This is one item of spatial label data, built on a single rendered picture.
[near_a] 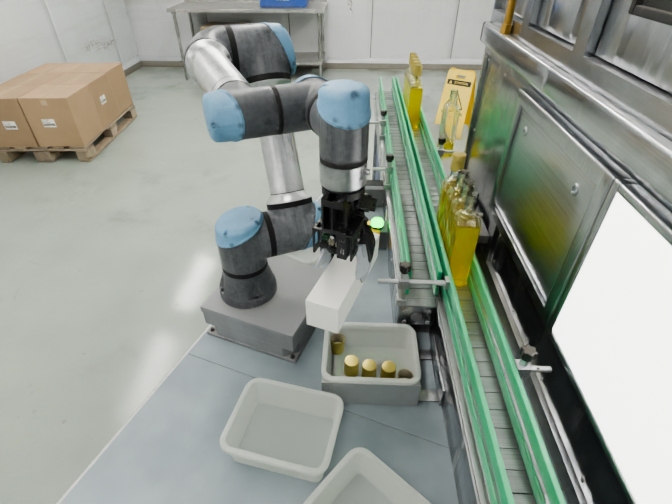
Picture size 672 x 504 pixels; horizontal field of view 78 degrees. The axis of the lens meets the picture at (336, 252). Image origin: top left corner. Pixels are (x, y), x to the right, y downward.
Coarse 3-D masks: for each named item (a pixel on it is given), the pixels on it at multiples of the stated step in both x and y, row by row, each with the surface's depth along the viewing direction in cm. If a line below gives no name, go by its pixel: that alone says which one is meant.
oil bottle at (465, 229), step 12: (456, 216) 99; (468, 216) 96; (456, 228) 98; (468, 228) 97; (456, 240) 100; (468, 240) 99; (456, 252) 102; (468, 252) 101; (456, 264) 104; (468, 264) 104; (456, 276) 106
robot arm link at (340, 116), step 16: (336, 80) 59; (352, 80) 59; (320, 96) 57; (336, 96) 55; (352, 96) 55; (368, 96) 57; (320, 112) 58; (336, 112) 56; (352, 112) 56; (368, 112) 58; (320, 128) 59; (336, 128) 57; (352, 128) 57; (368, 128) 60; (320, 144) 61; (336, 144) 59; (352, 144) 59; (368, 144) 62; (320, 160) 63; (336, 160) 60; (352, 160) 60
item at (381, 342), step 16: (352, 336) 105; (368, 336) 105; (384, 336) 104; (400, 336) 104; (352, 352) 105; (368, 352) 105; (384, 352) 105; (400, 352) 105; (416, 352) 96; (336, 368) 101; (400, 368) 101; (416, 368) 93; (400, 384) 90
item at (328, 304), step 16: (336, 272) 77; (352, 272) 77; (320, 288) 74; (336, 288) 74; (352, 288) 76; (320, 304) 70; (336, 304) 70; (352, 304) 79; (320, 320) 73; (336, 320) 71
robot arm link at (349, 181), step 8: (320, 168) 64; (328, 168) 62; (360, 168) 62; (320, 176) 65; (328, 176) 63; (336, 176) 62; (344, 176) 62; (352, 176) 62; (360, 176) 63; (328, 184) 63; (336, 184) 63; (344, 184) 62; (352, 184) 63; (360, 184) 64; (336, 192) 64; (344, 192) 64; (352, 192) 64
